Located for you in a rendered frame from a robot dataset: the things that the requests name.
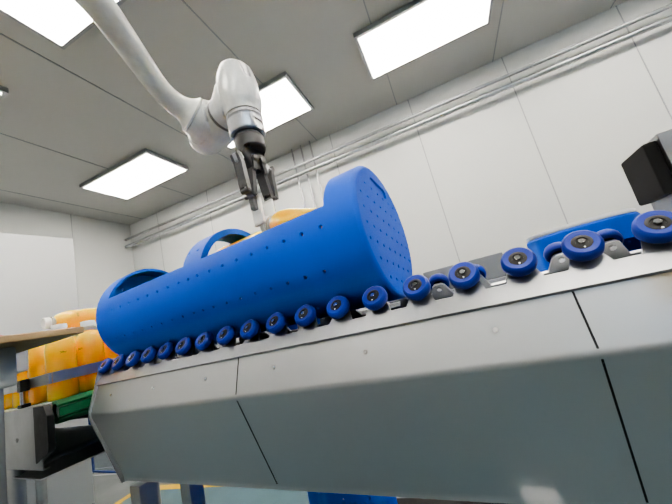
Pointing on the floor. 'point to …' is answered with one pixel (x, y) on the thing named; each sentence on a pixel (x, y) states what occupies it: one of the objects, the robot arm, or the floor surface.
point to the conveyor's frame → (43, 450)
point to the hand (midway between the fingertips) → (264, 213)
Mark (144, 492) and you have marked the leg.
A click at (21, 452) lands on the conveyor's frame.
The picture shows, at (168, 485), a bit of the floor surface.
